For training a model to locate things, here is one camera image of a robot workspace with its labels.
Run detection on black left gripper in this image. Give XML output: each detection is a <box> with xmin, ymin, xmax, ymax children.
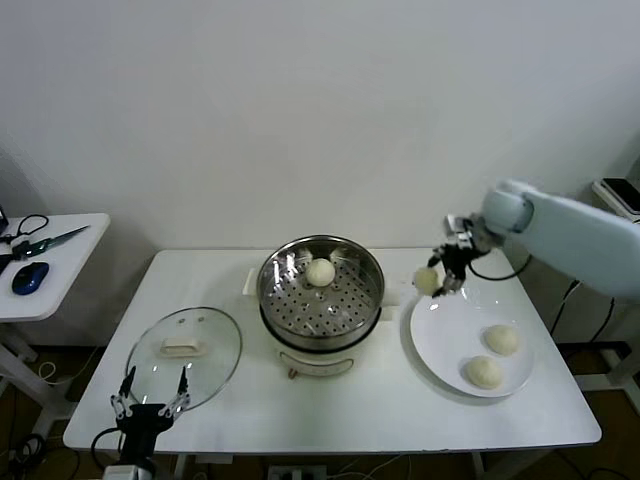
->
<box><xmin>110</xmin><ymin>365</ymin><xmax>193</xmax><ymax>459</ymax></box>

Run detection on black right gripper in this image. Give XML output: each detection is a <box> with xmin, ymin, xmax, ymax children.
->
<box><xmin>428</xmin><ymin>238</ymin><xmax>489</xmax><ymax>300</ymax></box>

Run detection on white steamed baozi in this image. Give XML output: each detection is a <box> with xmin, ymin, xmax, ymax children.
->
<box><xmin>483</xmin><ymin>324</ymin><xmax>521</xmax><ymax>357</ymax></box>
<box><xmin>305</xmin><ymin>258</ymin><xmax>336</xmax><ymax>289</ymax></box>
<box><xmin>465</xmin><ymin>355</ymin><xmax>504</xmax><ymax>390</ymax></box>
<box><xmin>413</xmin><ymin>267</ymin><xmax>442</xmax><ymax>295</ymax></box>

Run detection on glass lid with white handle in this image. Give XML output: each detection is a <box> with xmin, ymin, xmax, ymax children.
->
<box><xmin>124</xmin><ymin>305</ymin><xmax>244</xmax><ymax>412</ymax></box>

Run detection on steel steamer basket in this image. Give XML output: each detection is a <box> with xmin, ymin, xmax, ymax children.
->
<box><xmin>242</xmin><ymin>234</ymin><xmax>401</xmax><ymax>351</ymax></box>

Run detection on white round plate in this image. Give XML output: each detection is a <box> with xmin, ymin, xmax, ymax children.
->
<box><xmin>409</xmin><ymin>287</ymin><xmax>535</xmax><ymax>400</ymax></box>

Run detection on white side table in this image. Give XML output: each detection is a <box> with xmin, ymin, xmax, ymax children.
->
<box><xmin>0</xmin><ymin>213</ymin><xmax>111</xmax><ymax>441</ymax></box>

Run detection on blue computer mouse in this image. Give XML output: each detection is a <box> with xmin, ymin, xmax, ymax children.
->
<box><xmin>11</xmin><ymin>261</ymin><xmax>51</xmax><ymax>295</ymax></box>

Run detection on black phone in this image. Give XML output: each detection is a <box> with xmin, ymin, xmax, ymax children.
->
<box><xmin>601</xmin><ymin>177</ymin><xmax>640</xmax><ymax>216</ymax></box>

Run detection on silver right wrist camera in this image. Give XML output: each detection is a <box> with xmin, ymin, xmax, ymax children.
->
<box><xmin>444</xmin><ymin>213</ymin><xmax>476</xmax><ymax>246</ymax></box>

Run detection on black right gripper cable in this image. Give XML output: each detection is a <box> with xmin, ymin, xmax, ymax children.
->
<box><xmin>467</xmin><ymin>249</ymin><xmax>532</xmax><ymax>282</ymax></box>

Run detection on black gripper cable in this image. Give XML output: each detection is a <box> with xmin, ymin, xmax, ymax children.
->
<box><xmin>89</xmin><ymin>427</ymin><xmax>124</xmax><ymax>461</ymax></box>
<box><xmin>467</xmin><ymin>249</ymin><xmax>532</xmax><ymax>282</ymax></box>

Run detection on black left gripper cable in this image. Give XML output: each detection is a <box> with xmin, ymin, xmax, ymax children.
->
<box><xmin>89</xmin><ymin>427</ymin><xmax>124</xmax><ymax>461</ymax></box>

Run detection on white floor cable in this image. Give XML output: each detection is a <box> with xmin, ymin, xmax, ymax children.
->
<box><xmin>38</xmin><ymin>344</ymin><xmax>101</xmax><ymax>386</ymax></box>

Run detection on black floor cables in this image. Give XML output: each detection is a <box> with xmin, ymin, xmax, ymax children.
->
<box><xmin>0</xmin><ymin>432</ymin><xmax>51</xmax><ymax>480</ymax></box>

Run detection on black power cable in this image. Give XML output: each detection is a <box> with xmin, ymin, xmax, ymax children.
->
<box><xmin>549</xmin><ymin>279</ymin><xmax>617</xmax><ymax>351</ymax></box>

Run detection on green handled scissors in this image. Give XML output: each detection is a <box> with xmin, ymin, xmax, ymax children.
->
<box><xmin>12</xmin><ymin>224</ymin><xmax>91</xmax><ymax>260</ymax></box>

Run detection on black cable loop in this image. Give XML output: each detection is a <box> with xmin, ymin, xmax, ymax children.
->
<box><xmin>0</xmin><ymin>213</ymin><xmax>50</xmax><ymax>246</ymax></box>

